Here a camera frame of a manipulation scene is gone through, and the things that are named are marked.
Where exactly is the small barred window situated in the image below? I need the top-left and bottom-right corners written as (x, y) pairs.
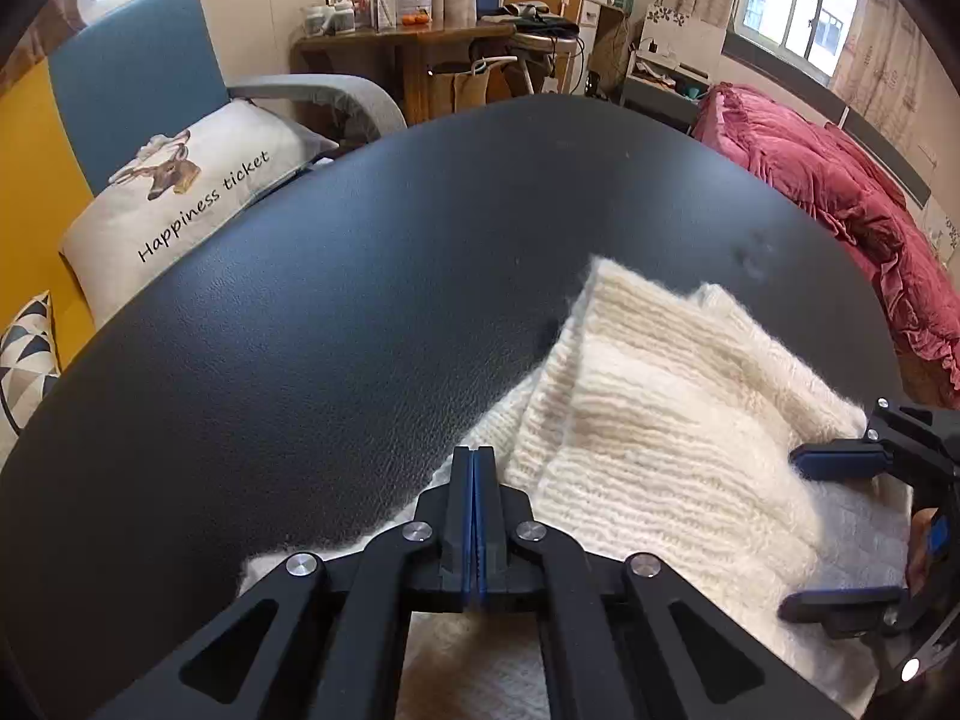
top-left (724, 0), bottom-right (863, 87)

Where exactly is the person's right hand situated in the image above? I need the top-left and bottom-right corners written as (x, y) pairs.
top-left (905, 506), bottom-right (942, 595)

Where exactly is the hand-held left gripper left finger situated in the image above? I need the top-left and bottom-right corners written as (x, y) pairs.
top-left (90, 448), bottom-right (476, 720)

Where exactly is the white cabinet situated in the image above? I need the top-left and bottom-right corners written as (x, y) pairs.
top-left (577, 0), bottom-right (627, 91)

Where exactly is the white deer print pillow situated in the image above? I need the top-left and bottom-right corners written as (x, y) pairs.
top-left (58, 99), bottom-right (338, 327)

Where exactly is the grey yellow blue sofa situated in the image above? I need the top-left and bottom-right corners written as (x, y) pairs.
top-left (0, 0), bottom-right (410, 458)

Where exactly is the pink quilt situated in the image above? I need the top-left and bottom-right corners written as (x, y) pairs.
top-left (691, 82), bottom-right (960, 410)

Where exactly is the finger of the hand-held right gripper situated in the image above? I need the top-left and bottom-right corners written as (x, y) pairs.
top-left (787, 399), bottom-right (960, 482)
top-left (780, 586), bottom-right (912, 640)

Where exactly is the grey low cabinet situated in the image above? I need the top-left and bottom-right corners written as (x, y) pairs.
top-left (621, 71), bottom-right (706, 128)

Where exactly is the wooden desk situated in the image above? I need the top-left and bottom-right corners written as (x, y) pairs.
top-left (291, 19), bottom-right (518, 128)

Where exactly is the brown paper bag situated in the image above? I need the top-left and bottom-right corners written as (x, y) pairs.
top-left (450, 64), bottom-right (492, 117)

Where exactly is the round metal stool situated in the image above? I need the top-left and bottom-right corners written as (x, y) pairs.
top-left (510, 11), bottom-right (582, 95)

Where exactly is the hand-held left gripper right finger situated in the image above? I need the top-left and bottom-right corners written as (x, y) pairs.
top-left (474, 447), bottom-right (852, 720)

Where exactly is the geometric print pillow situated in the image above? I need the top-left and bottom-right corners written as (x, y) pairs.
top-left (0, 291), bottom-right (61, 458)

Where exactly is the cream knit sweater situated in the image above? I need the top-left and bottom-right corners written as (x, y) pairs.
top-left (240, 255), bottom-right (912, 720)

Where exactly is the grey bed headboard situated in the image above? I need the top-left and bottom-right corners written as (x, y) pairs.
top-left (720, 49), bottom-right (935, 222)

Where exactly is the white leaf-print box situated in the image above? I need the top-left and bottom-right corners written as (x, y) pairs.
top-left (637, 4), bottom-right (732, 72)

